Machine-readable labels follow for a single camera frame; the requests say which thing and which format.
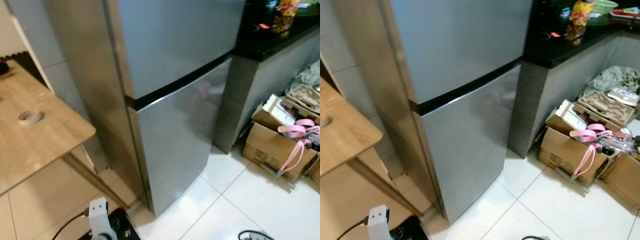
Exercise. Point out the grey steel fridge door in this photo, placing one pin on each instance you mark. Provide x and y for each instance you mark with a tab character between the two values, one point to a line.
175	140
465	150

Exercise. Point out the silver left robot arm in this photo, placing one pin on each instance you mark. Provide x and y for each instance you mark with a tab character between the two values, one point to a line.
105	236
384	237

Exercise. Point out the grey steel fridge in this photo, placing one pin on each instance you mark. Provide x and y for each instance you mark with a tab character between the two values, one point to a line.
175	40
465	45

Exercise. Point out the light wooden dining table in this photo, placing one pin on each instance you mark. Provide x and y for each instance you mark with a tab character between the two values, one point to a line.
40	140
345	140

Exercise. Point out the grey green cloth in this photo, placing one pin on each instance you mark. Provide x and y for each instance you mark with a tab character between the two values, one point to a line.
310	75
615	77

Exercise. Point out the plain brown cardboard box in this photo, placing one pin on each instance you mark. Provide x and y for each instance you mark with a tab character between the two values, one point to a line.
315	167
622	180

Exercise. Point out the open cardboard box white contents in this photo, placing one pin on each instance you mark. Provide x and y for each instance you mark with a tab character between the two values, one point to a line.
567	116
272	112

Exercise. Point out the printed brown cardboard box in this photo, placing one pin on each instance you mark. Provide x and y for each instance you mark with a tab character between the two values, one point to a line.
557	152
265	150

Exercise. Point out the grey kitchen counter black top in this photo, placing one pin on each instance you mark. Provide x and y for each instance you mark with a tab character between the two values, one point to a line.
555	95
265	85

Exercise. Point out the grey metal bar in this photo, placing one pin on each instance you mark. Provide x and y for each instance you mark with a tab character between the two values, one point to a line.
572	180
277	175

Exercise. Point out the yellow red snack bag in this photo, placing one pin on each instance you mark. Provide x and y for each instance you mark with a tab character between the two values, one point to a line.
579	22
286	17

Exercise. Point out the green plastic bowl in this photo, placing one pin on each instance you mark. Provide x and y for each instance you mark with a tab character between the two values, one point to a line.
309	6
607	7

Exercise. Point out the black floor mat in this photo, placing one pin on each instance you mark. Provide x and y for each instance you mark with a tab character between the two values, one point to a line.
125	227
410	230

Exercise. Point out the red white package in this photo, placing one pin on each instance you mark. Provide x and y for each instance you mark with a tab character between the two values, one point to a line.
627	13

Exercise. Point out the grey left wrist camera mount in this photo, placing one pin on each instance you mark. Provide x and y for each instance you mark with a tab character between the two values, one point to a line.
99	212
379	220

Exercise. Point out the black foam wall mat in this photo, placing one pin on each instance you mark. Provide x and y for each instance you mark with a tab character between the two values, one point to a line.
10	53

